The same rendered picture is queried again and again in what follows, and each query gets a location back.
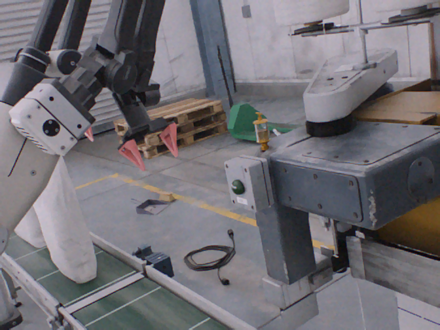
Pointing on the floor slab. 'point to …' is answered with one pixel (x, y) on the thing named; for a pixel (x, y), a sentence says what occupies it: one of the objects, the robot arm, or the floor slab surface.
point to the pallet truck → (247, 116)
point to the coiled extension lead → (213, 260)
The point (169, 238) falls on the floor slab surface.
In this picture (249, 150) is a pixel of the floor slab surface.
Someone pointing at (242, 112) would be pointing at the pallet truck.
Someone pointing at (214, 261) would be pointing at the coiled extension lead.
